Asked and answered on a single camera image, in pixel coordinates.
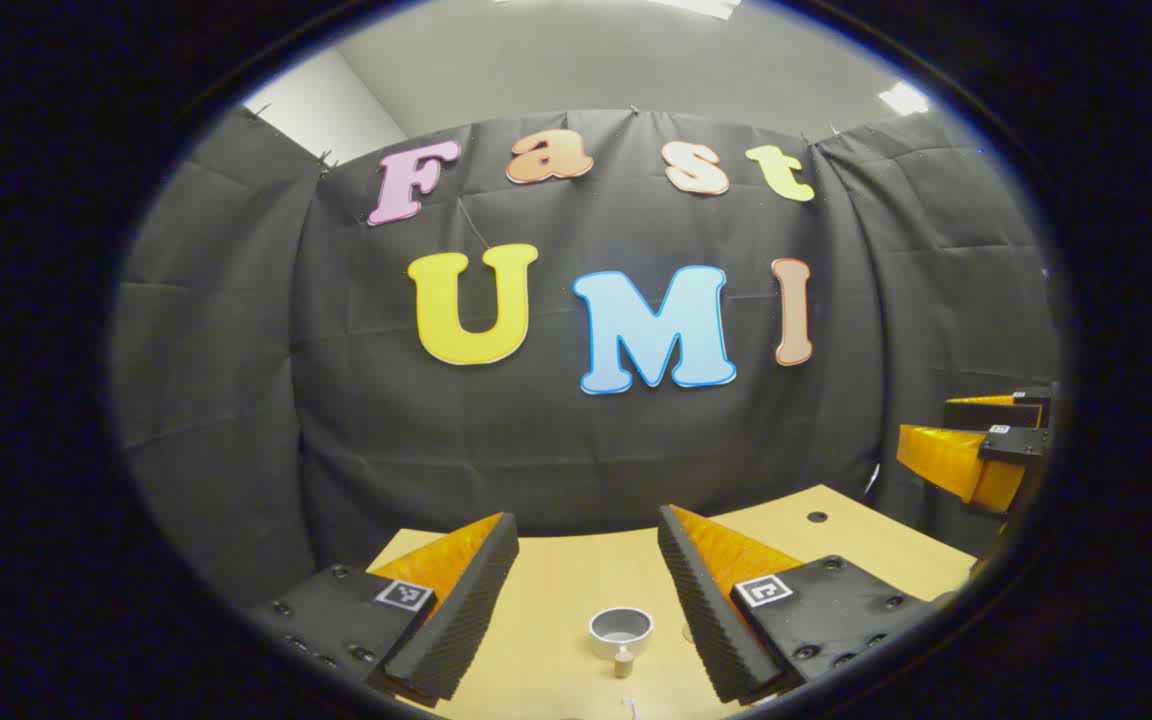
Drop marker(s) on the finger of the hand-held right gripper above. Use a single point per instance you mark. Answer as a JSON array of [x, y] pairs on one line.
[[1011, 443], [986, 412]]

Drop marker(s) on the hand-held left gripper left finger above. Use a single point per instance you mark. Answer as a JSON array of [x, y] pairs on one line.
[[466, 610]]

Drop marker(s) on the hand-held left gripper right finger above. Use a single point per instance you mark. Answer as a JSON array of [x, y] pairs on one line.
[[706, 610]]

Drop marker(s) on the light wooden desktop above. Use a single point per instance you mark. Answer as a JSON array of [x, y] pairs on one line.
[[576, 580]]

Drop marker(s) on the black backdrop cloth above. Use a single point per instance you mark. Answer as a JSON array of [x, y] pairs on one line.
[[536, 440]]

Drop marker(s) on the ceiling light panel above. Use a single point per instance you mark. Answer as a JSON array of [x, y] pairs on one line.
[[696, 6], [904, 98]]

